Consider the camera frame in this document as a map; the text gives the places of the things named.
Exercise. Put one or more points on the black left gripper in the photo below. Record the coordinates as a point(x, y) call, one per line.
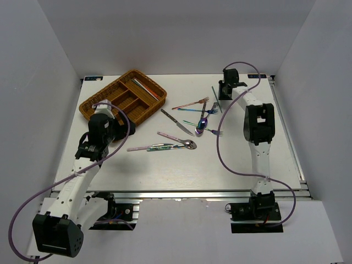
point(122, 128)

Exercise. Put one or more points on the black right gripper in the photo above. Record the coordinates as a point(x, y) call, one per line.
point(221, 97)

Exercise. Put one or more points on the dark handled silver spoon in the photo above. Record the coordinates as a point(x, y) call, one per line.
point(214, 106)

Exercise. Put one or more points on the iridescent purple spoon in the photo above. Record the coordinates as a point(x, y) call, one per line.
point(202, 124)

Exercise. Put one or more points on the white chopstick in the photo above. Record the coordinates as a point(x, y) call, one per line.
point(148, 90)

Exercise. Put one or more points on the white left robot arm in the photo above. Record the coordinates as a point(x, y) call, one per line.
point(60, 230)

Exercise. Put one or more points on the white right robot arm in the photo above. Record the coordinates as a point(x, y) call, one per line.
point(259, 130)

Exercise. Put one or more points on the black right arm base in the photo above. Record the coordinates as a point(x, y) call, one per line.
point(260, 214)

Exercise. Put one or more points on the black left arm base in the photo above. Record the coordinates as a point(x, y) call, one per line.
point(119, 216)

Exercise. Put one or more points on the rose gold fork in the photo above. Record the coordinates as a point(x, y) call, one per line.
point(201, 101)

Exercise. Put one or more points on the blue iridescent fork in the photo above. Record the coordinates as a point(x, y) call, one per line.
point(198, 110)

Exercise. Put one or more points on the blue right table label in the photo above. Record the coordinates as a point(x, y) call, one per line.
point(257, 76)

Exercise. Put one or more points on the blue table label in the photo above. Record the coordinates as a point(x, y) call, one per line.
point(93, 78)
point(257, 76)

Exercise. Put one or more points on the brown wicker cutlery tray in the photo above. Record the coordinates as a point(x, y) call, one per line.
point(134, 101)

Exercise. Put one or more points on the blue left table label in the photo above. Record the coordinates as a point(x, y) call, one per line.
point(93, 78)

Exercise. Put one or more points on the pink handled knife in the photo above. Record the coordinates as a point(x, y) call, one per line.
point(146, 147)

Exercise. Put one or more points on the green patterned handle utensil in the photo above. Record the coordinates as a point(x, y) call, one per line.
point(165, 147)

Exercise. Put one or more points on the green handled rainbow fork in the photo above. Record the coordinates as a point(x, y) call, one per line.
point(214, 132)

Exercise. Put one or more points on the black handled steel knife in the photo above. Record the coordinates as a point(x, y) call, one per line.
point(178, 124)

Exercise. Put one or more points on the silver spoon pink handle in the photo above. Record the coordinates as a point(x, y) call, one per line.
point(189, 144)

